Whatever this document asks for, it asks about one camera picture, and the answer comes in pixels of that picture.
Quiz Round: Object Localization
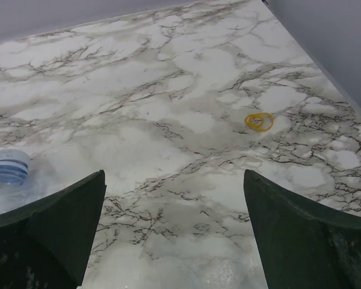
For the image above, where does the small blue-label water bottle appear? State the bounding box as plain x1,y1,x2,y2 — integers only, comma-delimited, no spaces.
0,149,40,214

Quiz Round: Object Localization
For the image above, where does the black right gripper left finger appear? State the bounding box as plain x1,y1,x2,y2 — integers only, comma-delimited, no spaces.
0,170,106,288

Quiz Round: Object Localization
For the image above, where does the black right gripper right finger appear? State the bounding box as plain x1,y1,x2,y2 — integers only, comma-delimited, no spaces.
244,170,361,289

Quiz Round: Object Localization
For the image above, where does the yellow rubber band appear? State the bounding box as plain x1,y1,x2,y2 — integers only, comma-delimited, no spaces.
244,113,274,132

